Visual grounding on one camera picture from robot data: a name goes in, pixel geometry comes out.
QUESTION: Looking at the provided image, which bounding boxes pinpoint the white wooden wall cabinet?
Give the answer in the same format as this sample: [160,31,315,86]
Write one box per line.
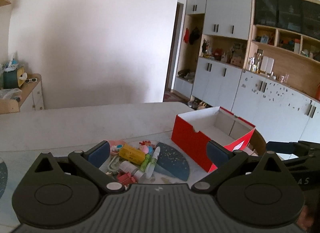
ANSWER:
[173,0,320,148]

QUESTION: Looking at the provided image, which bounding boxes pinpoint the light wooden box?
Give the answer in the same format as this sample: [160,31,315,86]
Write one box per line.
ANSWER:
[0,99,20,114]

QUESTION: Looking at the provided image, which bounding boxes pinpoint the small yellow carton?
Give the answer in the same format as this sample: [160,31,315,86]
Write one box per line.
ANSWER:
[119,144,146,165]

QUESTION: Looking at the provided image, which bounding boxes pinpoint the dark blue speckled placemat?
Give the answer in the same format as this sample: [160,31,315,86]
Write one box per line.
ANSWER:
[154,142,192,181]
[0,158,8,198]

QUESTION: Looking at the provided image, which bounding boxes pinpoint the small pink toy box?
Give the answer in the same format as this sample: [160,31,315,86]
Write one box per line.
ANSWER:
[117,171,137,186]

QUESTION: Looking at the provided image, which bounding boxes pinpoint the black hanging bag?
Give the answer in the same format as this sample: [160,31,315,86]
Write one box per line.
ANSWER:
[189,26,201,45]

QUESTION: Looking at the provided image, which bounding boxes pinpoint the green yellow tissue box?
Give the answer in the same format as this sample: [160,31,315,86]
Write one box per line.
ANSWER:
[2,67,28,89]

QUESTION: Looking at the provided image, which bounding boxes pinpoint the printed white table mat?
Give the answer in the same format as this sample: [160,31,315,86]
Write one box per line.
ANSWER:
[0,133,253,223]

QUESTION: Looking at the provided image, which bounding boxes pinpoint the oval grey tin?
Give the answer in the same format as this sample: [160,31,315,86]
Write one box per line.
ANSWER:
[107,156,125,173]

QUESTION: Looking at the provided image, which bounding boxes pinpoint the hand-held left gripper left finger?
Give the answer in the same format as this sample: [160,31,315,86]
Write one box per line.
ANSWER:
[34,140,125,194]

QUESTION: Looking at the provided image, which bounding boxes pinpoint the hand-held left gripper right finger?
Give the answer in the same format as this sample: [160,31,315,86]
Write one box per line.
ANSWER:
[191,140,286,194]

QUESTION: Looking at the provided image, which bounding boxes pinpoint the dark shoes pile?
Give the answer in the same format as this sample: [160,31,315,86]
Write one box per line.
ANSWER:
[177,70,195,81]

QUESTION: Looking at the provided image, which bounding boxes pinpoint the white blue plastic bundle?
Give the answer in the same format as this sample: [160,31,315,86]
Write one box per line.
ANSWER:
[1,53,19,72]

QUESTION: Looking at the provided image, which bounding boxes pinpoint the clear plastic bag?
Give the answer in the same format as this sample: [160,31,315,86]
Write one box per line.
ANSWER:
[0,88,22,101]

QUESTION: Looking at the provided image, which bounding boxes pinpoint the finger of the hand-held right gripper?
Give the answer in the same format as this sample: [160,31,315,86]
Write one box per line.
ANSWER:
[284,156,310,169]
[265,141,300,155]

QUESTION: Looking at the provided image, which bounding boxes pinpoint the white wooden-top sideboard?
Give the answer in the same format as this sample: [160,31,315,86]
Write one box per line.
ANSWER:
[0,73,45,113]

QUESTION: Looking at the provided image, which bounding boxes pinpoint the brown wooden door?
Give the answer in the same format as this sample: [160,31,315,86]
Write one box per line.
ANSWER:
[166,2,184,93]

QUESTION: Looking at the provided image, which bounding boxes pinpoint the pink heart-shaped dish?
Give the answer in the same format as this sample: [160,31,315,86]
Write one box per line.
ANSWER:
[107,140,127,154]

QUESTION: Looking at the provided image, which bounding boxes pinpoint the patterned red rug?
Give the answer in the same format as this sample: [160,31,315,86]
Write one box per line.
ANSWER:
[164,91,187,102]

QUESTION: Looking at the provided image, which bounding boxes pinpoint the red cardboard box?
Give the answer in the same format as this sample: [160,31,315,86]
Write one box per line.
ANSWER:
[171,106,257,173]

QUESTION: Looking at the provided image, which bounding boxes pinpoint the white green printed tube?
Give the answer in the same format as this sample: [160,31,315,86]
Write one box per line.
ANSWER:
[146,145,161,179]

